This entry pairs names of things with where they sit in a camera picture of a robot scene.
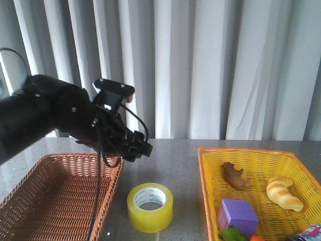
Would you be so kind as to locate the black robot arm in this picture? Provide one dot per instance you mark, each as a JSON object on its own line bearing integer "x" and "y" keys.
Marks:
{"x": 44, "y": 103}

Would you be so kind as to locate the yellow packing tape roll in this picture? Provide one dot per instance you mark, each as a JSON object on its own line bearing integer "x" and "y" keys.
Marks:
{"x": 150, "y": 221}

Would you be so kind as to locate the toy croissant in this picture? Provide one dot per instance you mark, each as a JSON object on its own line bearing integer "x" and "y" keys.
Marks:
{"x": 277, "y": 191}

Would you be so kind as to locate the brown toy animal figurine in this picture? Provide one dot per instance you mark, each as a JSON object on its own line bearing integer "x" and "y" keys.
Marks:
{"x": 234, "y": 177}

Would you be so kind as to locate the orange toy carrot green leaves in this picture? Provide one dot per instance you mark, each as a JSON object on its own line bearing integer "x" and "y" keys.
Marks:
{"x": 233, "y": 234}

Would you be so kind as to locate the brown wicker basket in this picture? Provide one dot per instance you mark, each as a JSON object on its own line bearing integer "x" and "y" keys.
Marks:
{"x": 65, "y": 196}

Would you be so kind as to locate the grey pleated curtain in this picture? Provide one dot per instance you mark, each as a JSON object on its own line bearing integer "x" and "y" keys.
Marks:
{"x": 222, "y": 70}

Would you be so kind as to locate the purple foam cube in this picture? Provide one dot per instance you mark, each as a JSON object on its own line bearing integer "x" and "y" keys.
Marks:
{"x": 239, "y": 214}

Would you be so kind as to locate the yellow wicker basket orange rim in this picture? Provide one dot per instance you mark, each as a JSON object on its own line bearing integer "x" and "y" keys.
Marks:
{"x": 259, "y": 167}

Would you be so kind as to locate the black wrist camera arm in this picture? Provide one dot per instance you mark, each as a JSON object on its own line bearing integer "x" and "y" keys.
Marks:
{"x": 112, "y": 93}

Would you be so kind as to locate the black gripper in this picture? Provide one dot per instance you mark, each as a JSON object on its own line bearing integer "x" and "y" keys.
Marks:
{"x": 115, "y": 137}

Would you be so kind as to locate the small labelled jar dark lid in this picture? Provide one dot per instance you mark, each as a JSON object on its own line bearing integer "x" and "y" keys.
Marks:
{"x": 312, "y": 233}

